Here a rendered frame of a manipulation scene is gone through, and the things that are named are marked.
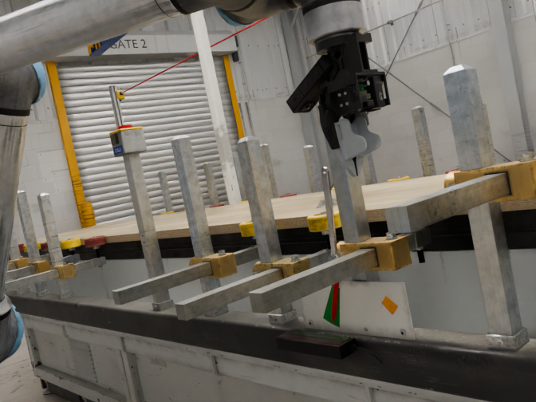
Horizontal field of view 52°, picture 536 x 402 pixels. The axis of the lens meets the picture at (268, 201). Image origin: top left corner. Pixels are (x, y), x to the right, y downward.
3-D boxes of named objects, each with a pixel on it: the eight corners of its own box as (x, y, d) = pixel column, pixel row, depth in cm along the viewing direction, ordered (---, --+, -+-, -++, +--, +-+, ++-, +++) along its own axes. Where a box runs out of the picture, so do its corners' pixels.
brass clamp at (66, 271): (61, 280, 206) (59, 266, 205) (49, 279, 216) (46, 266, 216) (77, 275, 210) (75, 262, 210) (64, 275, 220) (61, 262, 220)
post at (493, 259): (522, 388, 81) (463, 63, 79) (498, 384, 84) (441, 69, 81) (531, 379, 84) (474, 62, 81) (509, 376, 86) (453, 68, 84)
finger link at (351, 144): (366, 175, 83) (355, 114, 82) (337, 180, 87) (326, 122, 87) (379, 172, 85) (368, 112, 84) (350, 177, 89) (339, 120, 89)
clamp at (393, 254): (396, 271, 93) (390, 242, 93) (336, 270, 103) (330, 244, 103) (414, 262, 97) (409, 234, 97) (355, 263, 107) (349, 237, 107)
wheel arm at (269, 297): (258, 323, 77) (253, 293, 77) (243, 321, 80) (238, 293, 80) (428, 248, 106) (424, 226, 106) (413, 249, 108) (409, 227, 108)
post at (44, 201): (66, 316, 213) (39, 193, 210) (63, 315, 215) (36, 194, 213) (75, 313, 215) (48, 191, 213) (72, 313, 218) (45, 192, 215)
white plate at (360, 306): (413, 340, 93) (402, 282, 92) (304, 328, 112) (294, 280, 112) (415, 340, 93) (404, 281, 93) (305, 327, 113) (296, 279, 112)
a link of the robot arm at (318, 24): (291, 19, 86) (333, 21, 93) (297, 50, 87) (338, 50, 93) (333, -2, 80) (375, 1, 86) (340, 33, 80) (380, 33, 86)
